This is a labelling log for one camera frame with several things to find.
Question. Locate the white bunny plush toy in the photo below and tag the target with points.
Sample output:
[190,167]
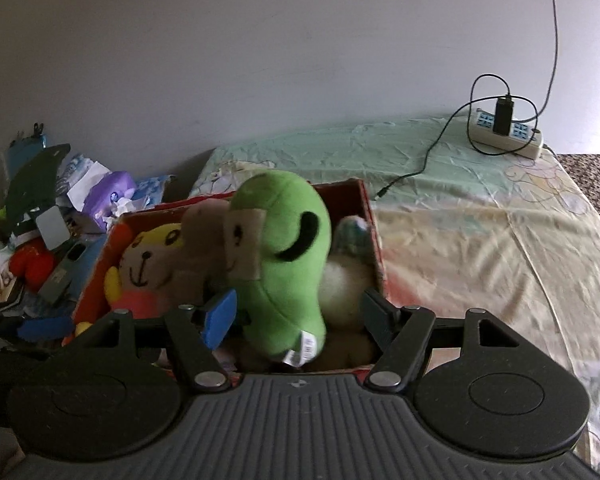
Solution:
[347,280]

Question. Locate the red cardboard box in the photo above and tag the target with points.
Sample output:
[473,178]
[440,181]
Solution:
[370,220]

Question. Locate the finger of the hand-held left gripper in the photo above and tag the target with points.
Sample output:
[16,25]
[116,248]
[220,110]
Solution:
[47,329]

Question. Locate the cartoon printed bed sheet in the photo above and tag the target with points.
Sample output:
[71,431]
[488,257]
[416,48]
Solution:
[480,240]

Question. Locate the brown patterned cloth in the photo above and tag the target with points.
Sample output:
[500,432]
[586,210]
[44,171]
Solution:
[597,185]

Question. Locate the black charger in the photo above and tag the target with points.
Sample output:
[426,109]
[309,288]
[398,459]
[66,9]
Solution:
[503,115]

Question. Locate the white square device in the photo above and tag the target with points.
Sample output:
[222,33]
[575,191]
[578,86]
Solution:
[52,227]

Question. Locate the white power strip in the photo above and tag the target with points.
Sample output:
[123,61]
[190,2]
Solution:
[510,142]

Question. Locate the green plush toy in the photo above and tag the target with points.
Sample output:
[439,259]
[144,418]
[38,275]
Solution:
[285,210]

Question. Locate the dark green flat object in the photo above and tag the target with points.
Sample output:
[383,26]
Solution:
[32,185]

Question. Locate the red plush toy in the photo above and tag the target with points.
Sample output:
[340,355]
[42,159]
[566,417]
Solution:
[30,265]

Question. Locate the blue checkered cloth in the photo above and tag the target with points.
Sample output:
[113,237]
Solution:
[152,190]

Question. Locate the yellow tiger plush toy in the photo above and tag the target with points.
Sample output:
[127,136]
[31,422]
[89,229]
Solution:
[142,265]

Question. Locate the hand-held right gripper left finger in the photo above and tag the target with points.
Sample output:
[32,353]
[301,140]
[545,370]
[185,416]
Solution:
[220,317]

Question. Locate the white crumpled paper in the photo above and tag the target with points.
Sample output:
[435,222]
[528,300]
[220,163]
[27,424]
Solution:
[87,182]

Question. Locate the blue pen holder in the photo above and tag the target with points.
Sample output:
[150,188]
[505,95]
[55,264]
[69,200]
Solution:
[22,145]

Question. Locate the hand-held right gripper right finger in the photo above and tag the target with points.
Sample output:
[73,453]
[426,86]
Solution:
[378,317]

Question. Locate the purple tissue pack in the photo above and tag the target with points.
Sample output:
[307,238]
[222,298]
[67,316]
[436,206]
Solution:
[112,190]

